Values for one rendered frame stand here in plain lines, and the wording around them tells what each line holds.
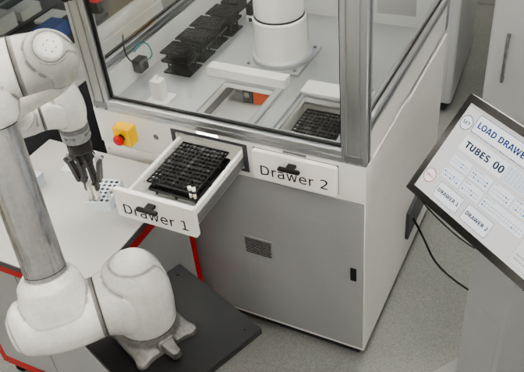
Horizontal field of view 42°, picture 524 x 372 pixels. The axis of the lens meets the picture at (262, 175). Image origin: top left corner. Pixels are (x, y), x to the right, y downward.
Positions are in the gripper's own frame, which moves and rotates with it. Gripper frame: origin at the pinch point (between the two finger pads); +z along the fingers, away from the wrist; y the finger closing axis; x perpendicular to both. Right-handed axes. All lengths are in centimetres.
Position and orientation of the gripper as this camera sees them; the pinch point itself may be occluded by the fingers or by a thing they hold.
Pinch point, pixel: (93, 189)
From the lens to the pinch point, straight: 228.4
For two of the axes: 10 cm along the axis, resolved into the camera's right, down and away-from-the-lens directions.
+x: 1.7, -6.3, 7.6
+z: 0.8, 7.8, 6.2
